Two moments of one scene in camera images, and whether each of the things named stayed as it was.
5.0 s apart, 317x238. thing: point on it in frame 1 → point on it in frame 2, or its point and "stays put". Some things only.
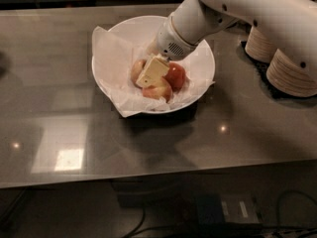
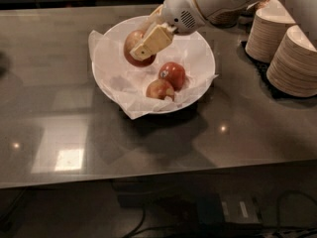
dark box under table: (223, 210) stays put
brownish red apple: (136, 70) → (130, 42)
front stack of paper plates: (291, 76) stays put
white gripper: (168, 43) → (179, 9)
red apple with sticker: (175, 75) stays put
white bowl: (135, 79) stays put
